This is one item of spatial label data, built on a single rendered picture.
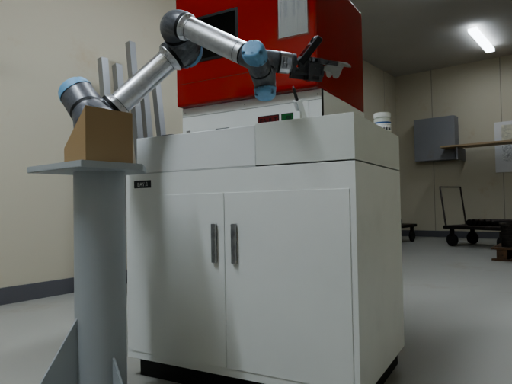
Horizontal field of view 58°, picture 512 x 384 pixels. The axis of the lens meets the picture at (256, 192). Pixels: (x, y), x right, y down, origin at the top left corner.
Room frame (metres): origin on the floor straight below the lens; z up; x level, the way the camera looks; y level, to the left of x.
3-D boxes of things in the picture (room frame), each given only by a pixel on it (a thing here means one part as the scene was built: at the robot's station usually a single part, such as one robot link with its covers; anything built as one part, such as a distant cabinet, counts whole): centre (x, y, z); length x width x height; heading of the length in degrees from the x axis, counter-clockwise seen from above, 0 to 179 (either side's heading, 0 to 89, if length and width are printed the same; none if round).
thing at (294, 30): (2.60, -0.12, 1.52); 0.81 x 0.75 x 0.60; 61
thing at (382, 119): (1.93, -0.54, 1.01); 0.07 x 0.07 x 0.10
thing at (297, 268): (1.90, -0.04, 0.41); 0.96 x 0.64 x 0.82; 61
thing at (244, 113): (2.32, 0.04, 1.02); 0.81 x 0.03 x 0.40; 61
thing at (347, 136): (1.76, -0.31, 0.89); 0.62 x 0.35 x 0.14; 151
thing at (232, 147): (1.75, 0.22, 0.89); 0.55 x 0.09 x 0.14; 61
